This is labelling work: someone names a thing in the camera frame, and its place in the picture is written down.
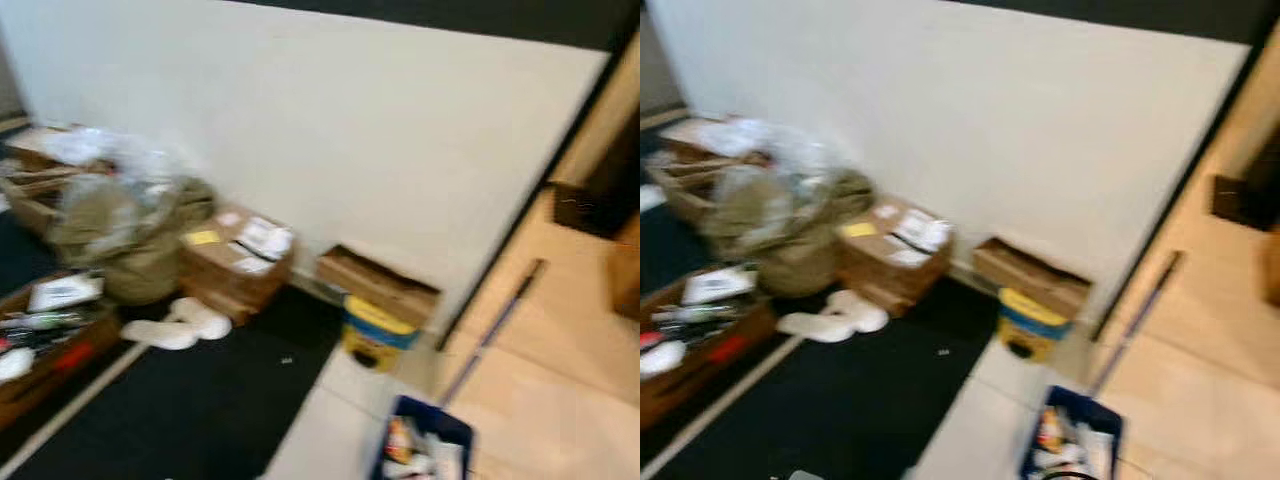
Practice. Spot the sealed cardboard box with labels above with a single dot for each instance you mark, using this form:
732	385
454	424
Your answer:
225	280
880	272

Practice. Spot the small black foam mat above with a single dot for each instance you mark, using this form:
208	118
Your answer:
1238	202
575	210

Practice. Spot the olive green fabric sack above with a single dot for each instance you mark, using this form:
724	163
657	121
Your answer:
810	260
150	265

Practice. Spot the white floor strip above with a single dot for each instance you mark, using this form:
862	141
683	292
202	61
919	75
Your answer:
75	400
725	405

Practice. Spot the white crumpled wrapper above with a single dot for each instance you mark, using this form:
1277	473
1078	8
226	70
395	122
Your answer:
437	460
1085	452

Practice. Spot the yellow snack packet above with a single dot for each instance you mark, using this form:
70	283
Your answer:
400	440
1050	432

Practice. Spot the cardboard box with wooden slats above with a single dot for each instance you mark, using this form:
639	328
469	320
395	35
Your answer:
35	190
685	175

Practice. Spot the clear plastic bag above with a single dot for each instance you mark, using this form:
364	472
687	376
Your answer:
775	165
120	180

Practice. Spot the black door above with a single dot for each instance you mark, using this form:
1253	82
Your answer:
618	160
1265	170

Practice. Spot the white flat booklet box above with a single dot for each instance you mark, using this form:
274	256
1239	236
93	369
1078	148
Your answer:
720	284
65	293

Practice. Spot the yellow bucket with blue band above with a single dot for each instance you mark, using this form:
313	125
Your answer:
1032	328
375	335

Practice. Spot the small torn cardboard box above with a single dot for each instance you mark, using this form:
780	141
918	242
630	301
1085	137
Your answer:
380	285
1035	277

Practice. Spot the open cardboard box red label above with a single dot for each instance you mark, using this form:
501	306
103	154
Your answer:
720	365
60	375

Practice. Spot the black door frame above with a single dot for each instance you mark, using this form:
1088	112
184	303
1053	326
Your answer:
529	200
1172	200

